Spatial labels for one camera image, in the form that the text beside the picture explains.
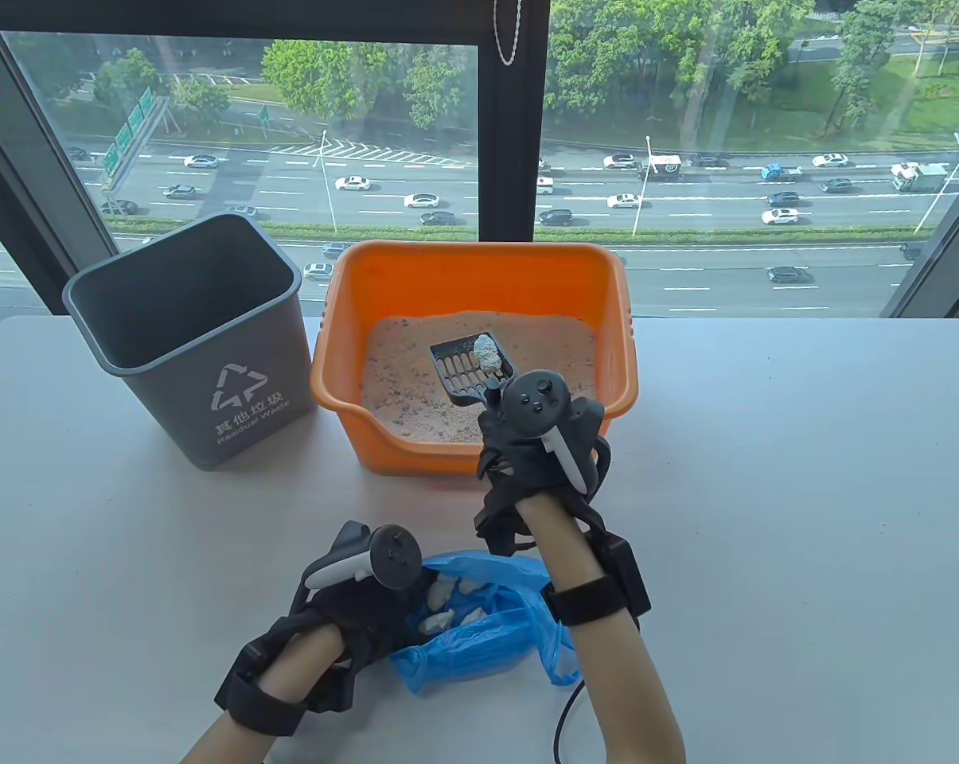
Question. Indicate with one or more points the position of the black litter scoop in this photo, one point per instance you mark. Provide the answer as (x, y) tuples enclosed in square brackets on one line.
[(451, 358)]

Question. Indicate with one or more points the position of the sandy cat litter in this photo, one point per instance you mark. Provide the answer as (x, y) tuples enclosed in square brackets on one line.
[(407, 374)]

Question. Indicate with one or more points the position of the pale cat litter clump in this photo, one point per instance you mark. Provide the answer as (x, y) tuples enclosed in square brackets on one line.
[(441, 590), (435, 623), (487, 352), (473, 615), (471, 585)]

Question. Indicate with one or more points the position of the orange plastic litter box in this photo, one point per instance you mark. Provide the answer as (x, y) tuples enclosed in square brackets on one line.
[(463, 278)]

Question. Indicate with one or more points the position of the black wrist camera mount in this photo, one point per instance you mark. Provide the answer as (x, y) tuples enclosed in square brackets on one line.
[(260, 704), (598, 597)]

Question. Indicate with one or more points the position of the person's left forearm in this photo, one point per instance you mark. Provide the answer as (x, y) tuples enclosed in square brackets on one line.
[(288, 680)]

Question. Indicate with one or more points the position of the green road sign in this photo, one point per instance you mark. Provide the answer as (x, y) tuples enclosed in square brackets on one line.
[(129, 131)]

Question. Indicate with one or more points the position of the person's left hand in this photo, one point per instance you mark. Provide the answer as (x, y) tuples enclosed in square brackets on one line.
[(364, 621)]

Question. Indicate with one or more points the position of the blue plastic bag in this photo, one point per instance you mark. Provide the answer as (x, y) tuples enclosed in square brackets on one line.
[(479, 656)]

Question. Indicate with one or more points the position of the street lamp post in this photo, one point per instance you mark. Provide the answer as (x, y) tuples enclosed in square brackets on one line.
[(327, 179), (945, 185), (642, 187)]

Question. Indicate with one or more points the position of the black and white controller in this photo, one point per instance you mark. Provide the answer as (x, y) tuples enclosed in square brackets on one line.
[(395, 557), (535, 398)]

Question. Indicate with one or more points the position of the person's right forearm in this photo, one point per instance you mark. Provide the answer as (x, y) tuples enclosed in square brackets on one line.
[(622, 692)]

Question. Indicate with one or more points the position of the grey trash bin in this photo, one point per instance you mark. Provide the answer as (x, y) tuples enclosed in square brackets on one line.
[(208, 374)]

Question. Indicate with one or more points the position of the black window frame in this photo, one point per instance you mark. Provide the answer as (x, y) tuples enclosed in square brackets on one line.
[(512, 159)]

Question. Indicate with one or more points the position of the person's right hand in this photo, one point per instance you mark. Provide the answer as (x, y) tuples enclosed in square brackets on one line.
[(519, 469)]

